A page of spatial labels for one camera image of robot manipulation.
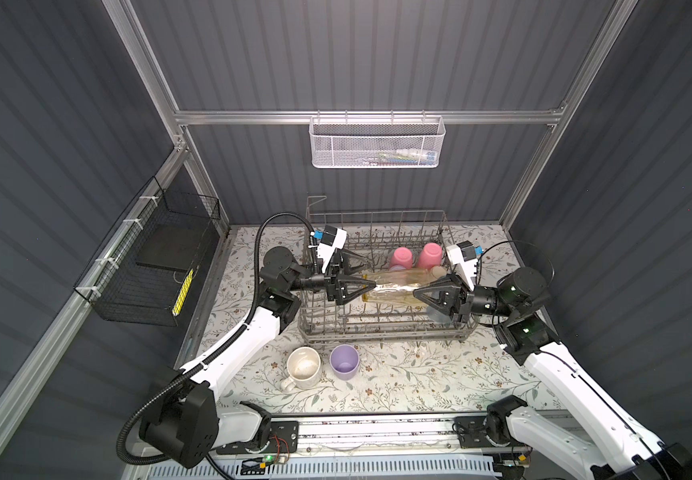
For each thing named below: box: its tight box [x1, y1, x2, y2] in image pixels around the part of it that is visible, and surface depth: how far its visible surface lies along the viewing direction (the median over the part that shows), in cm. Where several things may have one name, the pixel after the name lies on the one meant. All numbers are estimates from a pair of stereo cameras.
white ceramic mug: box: [281, 347, 322, 393], surface depth 82 cm
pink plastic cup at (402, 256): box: [389, 246, 413, 269], surface depth 95 cm
